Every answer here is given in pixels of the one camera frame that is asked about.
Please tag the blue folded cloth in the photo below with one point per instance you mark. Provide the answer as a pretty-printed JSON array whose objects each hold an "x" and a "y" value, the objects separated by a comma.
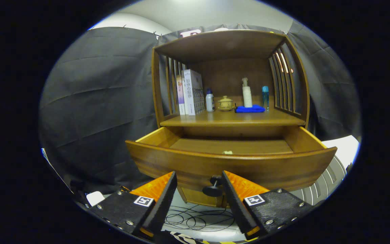
[{"x": 249, "y": 109}]

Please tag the purple book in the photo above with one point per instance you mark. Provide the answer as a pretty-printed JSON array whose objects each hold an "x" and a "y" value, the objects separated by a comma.
[{"x": 180, "y": 95}]

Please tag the white patterned book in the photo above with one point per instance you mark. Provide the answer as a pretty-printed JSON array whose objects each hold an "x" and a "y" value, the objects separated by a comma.
[{"x": 192, "y": 91}]

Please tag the wooden drawer with black knob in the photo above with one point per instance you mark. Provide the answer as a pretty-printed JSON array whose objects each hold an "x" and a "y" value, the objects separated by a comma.
[{"x": 181, "y": 166}]

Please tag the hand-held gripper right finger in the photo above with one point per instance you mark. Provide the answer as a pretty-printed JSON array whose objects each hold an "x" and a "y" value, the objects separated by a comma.
[{"x": 237, "y": 203}]

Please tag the white bottle with blue cap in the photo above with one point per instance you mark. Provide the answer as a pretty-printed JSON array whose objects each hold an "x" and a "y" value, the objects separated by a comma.
[{"x": 210, "y": 101}]

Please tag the wooden countertop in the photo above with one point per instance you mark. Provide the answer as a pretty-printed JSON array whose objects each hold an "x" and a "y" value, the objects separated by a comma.
[{"x": 249, "y": 118}]

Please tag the brown wooden cabinet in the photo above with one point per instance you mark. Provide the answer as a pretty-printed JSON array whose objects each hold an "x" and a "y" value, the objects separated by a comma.
[{"x": 232, "y": 74}]

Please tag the white flat object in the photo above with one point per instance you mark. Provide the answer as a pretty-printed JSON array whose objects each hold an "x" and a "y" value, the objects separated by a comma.
[{"x": 95, "y": 198}]

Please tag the yellow lidded teacup with saucer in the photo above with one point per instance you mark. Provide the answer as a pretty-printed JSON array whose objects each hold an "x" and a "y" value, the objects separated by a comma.
[{"x": 225, "y": 103}]

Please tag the clear blue bottle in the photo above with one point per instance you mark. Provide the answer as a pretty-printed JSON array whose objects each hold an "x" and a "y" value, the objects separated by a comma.
[{"x": 265, "y": 98}]

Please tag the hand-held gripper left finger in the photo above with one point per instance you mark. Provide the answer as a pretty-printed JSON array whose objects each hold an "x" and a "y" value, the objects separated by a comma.
[{"x": 161, "y": 203}]

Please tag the white pump bottle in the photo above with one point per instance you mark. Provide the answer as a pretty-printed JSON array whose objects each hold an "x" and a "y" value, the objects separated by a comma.
[{"x": 247, "y": 96}]

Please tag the grey white filing cabinet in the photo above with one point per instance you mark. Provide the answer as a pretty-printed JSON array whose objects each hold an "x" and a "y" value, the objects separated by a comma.
[{"x": 323, "y": 189}]

